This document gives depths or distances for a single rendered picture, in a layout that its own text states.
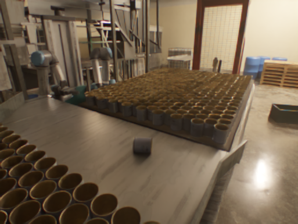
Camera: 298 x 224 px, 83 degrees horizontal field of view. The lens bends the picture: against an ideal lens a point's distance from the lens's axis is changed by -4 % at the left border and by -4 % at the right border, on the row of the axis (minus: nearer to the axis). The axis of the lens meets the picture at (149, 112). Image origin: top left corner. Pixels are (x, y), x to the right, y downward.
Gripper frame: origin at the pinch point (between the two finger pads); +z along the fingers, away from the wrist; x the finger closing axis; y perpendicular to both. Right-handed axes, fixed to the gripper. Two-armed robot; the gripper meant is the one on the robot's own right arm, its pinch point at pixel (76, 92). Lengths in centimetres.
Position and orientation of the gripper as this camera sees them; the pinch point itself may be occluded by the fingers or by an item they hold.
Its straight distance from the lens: 159.1
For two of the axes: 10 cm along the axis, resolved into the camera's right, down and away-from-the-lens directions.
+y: 0.2, 9.1, 4.1
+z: 8.7, 1.8, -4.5
